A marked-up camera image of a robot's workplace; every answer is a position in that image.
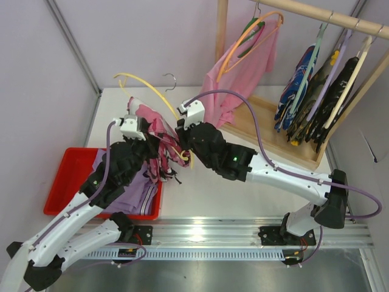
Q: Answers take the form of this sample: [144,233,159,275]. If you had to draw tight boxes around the cream hanger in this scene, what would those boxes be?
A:
[324,36,373,129]

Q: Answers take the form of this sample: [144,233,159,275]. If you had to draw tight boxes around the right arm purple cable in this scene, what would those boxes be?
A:
[184,89,383,220]

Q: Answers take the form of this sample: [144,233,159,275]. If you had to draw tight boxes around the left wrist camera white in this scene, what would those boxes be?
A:
[112,114,148,141]

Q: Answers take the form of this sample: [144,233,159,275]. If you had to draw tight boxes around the red plastic bin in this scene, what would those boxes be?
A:
[43,147,163,221]

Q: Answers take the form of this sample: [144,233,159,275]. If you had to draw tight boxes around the yellow hanger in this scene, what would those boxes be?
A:
[113,72,194,169]

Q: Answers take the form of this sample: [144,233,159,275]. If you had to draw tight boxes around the wooden clothes rack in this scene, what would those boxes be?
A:
[201,1,388,170]

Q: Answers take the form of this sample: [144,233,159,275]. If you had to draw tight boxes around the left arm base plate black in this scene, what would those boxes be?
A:
[130,225,153,246]

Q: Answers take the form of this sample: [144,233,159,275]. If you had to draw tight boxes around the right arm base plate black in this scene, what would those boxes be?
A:
[258,226,317,246]

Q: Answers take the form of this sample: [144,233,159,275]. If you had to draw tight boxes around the olive camouflage trousers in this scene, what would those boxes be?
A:
[287,49,340,146]

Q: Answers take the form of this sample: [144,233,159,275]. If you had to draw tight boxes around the purple folded garment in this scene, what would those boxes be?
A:
[103,162,158,215]

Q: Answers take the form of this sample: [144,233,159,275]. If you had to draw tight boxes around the aluminium mounting rail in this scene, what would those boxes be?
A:
[134,217,374,249]

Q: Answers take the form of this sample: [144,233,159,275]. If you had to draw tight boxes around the blue patterned trousers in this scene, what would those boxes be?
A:
[274,43,315,133]

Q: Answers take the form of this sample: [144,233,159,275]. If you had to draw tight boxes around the orange hanger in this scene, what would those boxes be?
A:
[216,11,284,83]

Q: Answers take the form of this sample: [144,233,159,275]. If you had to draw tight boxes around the pink camouflage trousers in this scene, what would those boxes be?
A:
[127,97,193,183]

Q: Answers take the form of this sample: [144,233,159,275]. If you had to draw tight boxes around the plain pink garment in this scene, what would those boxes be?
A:
[199,19,278,128]

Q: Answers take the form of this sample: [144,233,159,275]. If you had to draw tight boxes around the purple hanger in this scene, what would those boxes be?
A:
[306,29,353,122]

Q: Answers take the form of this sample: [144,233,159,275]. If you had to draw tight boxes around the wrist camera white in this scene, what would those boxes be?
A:
[177,99,205,129]
[112,114,148,141]

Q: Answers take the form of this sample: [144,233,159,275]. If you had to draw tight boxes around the mint green hanger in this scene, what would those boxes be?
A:
[297,23,328,101]

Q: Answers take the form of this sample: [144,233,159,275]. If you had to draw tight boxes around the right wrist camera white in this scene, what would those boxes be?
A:
[177,99,205,129]

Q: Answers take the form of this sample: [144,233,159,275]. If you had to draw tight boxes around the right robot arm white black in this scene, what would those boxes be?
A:
[175,119,348,246]

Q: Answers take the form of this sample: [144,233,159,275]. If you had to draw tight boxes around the white slotted cable duct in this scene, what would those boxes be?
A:
[85,248,284,261]

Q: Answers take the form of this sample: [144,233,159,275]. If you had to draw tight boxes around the black patterned trousers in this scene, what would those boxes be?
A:
[306,57,359,153]

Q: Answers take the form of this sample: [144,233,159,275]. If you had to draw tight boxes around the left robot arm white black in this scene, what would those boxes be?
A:
[1,138,159,291]

